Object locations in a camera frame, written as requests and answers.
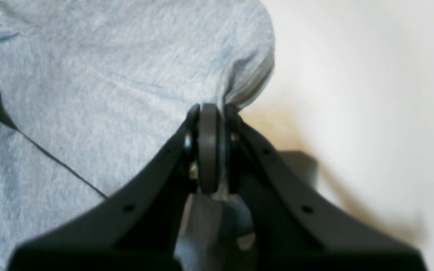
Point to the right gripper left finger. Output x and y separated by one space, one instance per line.
136 228

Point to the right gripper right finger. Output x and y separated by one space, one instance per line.
297 229

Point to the grey T-shirt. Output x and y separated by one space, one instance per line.
91 89

